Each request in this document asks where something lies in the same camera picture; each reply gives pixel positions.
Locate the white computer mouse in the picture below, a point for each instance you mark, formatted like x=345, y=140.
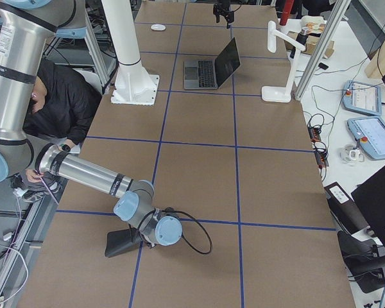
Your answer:
x=158, y=27

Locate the black monitor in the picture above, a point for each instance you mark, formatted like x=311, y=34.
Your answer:
x=370, y=200

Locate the grey laptop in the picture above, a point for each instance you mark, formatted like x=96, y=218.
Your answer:
x=211, y=74

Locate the aluminium frame post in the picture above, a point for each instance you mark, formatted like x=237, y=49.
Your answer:
x=331, y=26

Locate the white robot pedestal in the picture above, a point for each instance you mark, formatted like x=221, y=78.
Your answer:
x=133, y=84

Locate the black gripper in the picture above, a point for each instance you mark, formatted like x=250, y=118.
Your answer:
x=221, y=6

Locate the upper blue teach pendant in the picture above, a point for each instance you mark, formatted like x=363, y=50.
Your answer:
x=362, y=98

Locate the white desk lamp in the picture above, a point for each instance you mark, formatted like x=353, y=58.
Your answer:
x=279, y=86

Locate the red cylinder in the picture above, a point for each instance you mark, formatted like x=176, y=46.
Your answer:
x=286, y=12

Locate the blue teach pendant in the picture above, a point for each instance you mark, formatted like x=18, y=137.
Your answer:
x=362, y=98
x=370, y=133

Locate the person in black jacket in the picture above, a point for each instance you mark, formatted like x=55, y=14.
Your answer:
x=62, y=105

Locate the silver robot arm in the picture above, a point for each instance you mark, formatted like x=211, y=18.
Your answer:
x=26, y=26

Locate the black mouse pad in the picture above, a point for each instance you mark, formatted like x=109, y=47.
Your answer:
x=122, y=241

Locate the cardboard box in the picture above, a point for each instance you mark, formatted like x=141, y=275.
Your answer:
x=311, y=44

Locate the lower blue teach pendant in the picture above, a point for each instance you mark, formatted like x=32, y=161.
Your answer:
x=370, y=133

